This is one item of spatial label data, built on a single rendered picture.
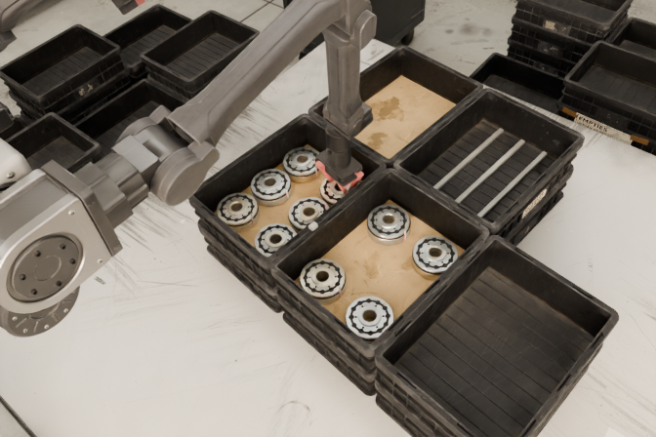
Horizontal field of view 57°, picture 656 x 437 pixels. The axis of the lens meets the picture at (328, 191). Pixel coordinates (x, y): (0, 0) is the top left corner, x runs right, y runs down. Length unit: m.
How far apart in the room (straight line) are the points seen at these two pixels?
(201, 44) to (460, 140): 1.40
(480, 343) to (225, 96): 0.78
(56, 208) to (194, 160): 0.19
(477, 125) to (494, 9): 2.09
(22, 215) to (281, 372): 0.84
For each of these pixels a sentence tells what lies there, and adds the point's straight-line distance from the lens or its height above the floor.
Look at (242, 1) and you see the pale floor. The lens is 3.94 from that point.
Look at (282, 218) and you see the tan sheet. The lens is 1.53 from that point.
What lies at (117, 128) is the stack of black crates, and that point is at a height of 0.38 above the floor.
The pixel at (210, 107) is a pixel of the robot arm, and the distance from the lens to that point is 0.84.
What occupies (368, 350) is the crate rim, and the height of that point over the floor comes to 0.93.
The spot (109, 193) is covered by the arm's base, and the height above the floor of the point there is 1.48.
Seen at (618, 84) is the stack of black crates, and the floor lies 0.49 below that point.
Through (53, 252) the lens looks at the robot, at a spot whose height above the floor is 1.47.
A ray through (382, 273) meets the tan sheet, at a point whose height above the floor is 0.83.
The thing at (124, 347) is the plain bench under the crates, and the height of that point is 0.70.
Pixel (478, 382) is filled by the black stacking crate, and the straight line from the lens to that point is 1.31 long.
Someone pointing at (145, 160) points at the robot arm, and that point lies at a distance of 0.80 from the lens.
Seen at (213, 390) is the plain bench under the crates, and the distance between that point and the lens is 1.46.
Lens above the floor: 2.01
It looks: 49 degrees down
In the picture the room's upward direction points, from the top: 5 degrees counter-clockwise
